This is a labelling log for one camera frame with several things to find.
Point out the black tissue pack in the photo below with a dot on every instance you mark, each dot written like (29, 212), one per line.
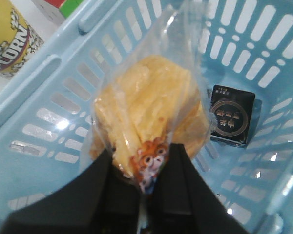
(232, 109)

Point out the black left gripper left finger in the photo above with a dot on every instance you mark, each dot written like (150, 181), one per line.
(98, 201)

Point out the light blue plastic basket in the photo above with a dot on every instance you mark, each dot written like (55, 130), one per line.
(246, 45)

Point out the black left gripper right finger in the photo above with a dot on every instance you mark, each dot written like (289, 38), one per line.
(182, 203)

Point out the colourful puzzle cube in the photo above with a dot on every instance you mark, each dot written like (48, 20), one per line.
(57, 11)

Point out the bread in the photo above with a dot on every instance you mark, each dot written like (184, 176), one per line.
(157, 97)

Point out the yellow popcorn paper cup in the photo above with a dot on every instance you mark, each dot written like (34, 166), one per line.
(18, 40)

